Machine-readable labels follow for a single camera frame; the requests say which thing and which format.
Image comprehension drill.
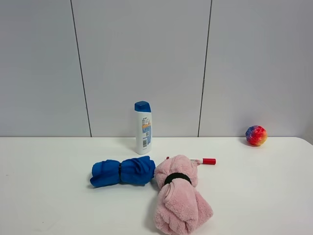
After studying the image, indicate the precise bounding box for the white blue shampoo bottle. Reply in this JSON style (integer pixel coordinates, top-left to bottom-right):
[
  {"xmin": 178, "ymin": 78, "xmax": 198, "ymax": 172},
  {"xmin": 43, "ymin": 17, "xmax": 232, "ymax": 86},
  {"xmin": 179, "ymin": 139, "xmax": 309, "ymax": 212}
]
[{"xmin": 134, "ymin": 101, "xmax": 152, "ymax": 155}]

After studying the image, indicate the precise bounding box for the rolled blue towel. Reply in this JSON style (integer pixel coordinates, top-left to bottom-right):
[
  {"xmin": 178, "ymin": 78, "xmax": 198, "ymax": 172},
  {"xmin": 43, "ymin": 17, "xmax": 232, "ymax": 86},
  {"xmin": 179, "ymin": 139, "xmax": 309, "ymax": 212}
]
[{"xmin": 90, "ymin": 156, "xmax": 156, "ymax": 188}]

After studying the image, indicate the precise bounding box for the black band on blue towel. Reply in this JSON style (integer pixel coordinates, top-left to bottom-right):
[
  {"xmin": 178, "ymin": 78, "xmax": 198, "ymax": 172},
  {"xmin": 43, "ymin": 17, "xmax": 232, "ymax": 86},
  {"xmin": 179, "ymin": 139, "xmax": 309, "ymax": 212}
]
[{"xmin": 118, "ymin": 163, "xmax": 122, "ymax": 183}]

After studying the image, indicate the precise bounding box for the red capped marker pen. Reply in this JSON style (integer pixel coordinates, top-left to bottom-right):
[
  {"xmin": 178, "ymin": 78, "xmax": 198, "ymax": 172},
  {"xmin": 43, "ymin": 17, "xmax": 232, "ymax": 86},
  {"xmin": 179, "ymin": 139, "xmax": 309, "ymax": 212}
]
[{"xmin": 165, "ymin": 155, "xmax": 216, "ymax": 165}]

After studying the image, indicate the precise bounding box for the rolled pink fluffy towel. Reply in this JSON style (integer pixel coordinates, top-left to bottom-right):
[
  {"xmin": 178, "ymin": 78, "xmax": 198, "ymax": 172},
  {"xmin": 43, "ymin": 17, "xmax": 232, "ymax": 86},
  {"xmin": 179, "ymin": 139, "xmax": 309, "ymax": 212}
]
[{"xmin": 154, "ymin": 160, "xmax": 213, "ymax": 235}]

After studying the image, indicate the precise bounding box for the rainbow coloured ball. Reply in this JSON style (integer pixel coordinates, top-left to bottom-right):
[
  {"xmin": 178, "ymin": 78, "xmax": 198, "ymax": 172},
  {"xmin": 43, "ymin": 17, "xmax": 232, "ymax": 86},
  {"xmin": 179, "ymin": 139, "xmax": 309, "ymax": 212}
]
[{"xmin": 246, "ymin": 125, "xmax": 268, "ymax": 146}]

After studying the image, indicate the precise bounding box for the black hair tie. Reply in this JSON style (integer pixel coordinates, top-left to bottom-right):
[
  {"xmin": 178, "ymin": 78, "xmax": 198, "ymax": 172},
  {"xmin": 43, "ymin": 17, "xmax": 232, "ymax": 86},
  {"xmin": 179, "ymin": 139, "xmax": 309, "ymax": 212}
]
[{"xmin": 164, "ymin": 173, "xmax": 192, "ymax": 185}]

